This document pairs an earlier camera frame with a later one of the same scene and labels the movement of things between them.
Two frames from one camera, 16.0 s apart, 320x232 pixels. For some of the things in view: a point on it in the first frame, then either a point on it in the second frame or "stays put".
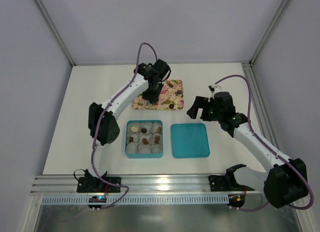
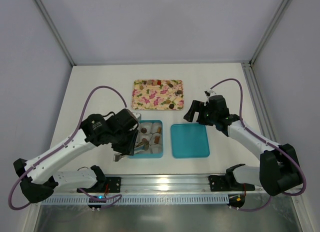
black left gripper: [152, 96] → [128, 144]
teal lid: [189, 140] stays put
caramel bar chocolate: [157, 139] stays put
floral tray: [171, 98] stays put
